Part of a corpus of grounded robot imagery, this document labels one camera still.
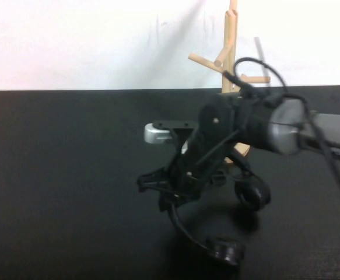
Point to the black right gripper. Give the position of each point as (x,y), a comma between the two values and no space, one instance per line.
(193,169)

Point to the black over-ear headphones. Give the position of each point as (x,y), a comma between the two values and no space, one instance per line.
(226,252)

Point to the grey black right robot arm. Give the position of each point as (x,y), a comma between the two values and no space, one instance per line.
(289,128)

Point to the light wooden branch stand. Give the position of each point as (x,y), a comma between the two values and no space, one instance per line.
(229,43)

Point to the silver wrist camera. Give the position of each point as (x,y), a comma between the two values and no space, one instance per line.
(155,134)

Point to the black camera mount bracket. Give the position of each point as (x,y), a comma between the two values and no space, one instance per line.
(175,125)

